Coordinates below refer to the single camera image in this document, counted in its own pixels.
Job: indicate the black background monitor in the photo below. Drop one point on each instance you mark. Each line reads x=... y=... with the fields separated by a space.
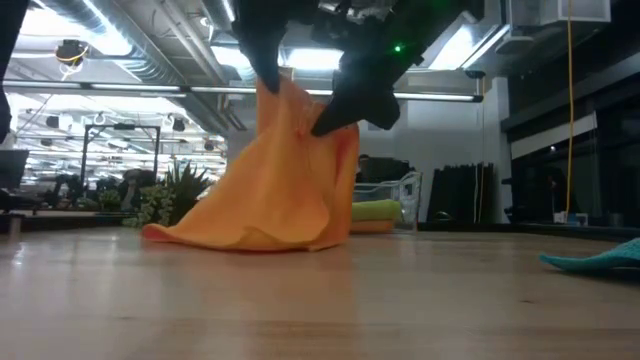
x=12 y=170

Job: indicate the silver ceiling duct pipe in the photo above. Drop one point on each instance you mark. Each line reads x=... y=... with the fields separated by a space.
x=220 y=12

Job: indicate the clear plastic bin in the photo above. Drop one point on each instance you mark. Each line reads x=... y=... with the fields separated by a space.
x=410 y=195

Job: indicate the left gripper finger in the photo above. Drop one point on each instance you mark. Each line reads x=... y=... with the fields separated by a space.
x=267 y=65

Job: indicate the green microfiber towel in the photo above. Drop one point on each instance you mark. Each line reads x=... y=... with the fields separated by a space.
x=375 y=210

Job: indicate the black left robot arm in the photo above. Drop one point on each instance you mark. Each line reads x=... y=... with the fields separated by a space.
x=7 y=50

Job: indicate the orange microfiber towel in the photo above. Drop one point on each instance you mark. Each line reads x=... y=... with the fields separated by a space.
x=370 y=226
x=280 y=200

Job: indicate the black background robot arm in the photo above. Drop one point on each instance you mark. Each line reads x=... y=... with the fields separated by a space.
x=137 y=182

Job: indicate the teal microfiber towel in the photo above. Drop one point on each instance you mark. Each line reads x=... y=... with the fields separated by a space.
x=600 y=261

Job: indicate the background work table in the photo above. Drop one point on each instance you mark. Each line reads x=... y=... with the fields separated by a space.
x=60 y=220

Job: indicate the long ceiling light bar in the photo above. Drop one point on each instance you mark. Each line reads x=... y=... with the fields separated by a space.
x=125 y=88

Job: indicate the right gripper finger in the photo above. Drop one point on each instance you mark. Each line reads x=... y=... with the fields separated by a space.
x=384 y=107
x=345 y=107

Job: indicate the green succulent plant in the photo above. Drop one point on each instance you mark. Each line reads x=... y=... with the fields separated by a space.
x=170 y=195

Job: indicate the black curtain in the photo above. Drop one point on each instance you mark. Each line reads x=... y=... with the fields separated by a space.
x=460 y=190

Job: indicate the black background gantry frame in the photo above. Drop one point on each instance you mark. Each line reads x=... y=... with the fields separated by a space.
x=120 y=127

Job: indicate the black ceiling camera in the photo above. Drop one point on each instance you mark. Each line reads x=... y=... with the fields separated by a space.
x=475 y=74

